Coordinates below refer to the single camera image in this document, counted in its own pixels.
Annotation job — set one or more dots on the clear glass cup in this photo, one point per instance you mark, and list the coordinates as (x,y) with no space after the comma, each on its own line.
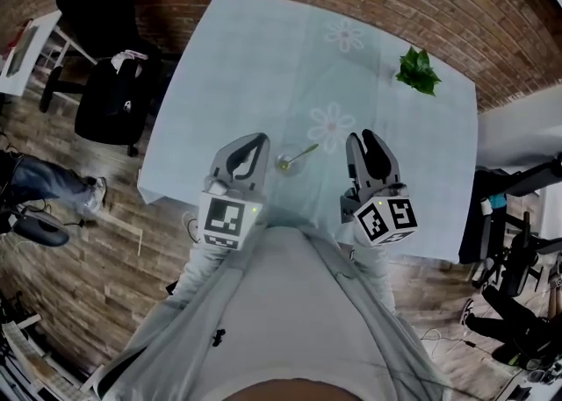
(296,170)

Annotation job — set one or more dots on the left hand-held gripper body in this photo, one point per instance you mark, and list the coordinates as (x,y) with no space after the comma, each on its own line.
(224,221)

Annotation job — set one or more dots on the person's left forearm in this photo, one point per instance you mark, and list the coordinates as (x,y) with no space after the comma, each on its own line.
(206,263)

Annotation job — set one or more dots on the black oval stool seat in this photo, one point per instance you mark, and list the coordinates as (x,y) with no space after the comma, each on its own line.
(41,230)

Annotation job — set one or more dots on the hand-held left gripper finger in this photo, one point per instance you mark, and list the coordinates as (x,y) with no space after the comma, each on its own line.
(221,160)
(261,166)

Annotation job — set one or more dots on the person's light grey clothing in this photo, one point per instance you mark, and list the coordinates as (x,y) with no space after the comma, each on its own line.
(285,302)

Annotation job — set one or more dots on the small yellow-green spoon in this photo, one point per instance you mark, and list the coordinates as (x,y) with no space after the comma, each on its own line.
(303,153)

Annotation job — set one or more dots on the pink item on chair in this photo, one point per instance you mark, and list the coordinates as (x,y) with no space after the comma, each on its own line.
(131,55)

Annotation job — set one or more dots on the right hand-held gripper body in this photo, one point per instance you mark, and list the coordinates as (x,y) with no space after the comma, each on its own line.
(386,219)

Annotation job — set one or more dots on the person's right forearm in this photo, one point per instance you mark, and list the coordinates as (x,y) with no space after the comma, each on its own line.
(373,267)

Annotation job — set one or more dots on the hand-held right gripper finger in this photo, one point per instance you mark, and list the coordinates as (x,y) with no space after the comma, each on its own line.
(355,162)
(384,166)

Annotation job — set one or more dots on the small green potted plant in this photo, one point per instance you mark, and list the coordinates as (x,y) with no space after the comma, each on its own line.
(417,70)

